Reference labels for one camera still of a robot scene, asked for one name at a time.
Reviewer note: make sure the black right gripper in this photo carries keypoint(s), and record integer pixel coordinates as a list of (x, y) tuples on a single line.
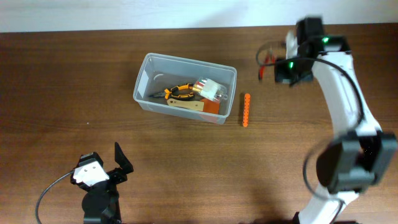
[(280, 74)]

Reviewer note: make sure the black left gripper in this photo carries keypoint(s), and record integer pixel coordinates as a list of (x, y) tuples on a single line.
[(118, 174)]

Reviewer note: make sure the red handled small pliers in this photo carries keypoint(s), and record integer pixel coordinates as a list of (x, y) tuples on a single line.
[(269, 58)]

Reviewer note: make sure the orange perforated strip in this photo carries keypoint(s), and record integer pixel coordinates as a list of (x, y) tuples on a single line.
[(247, 99)]

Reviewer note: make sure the orange black long-nose pliers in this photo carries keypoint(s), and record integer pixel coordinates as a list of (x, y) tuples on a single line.
[(182, 92)]

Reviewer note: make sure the clear box of coloured bits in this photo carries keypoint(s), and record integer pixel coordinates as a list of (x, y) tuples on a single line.
[(210, 90)]

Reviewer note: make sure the orange scraper wooden handle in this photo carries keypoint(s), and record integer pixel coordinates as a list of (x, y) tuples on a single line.
[(204, 109)]

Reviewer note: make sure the clear plastic container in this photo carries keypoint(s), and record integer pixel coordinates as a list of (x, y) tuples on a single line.
[(159, 72)]

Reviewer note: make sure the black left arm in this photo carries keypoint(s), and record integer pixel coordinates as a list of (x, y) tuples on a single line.
[(101, 202)]

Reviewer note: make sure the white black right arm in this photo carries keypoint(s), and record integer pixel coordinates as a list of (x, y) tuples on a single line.
[(360, 152)]

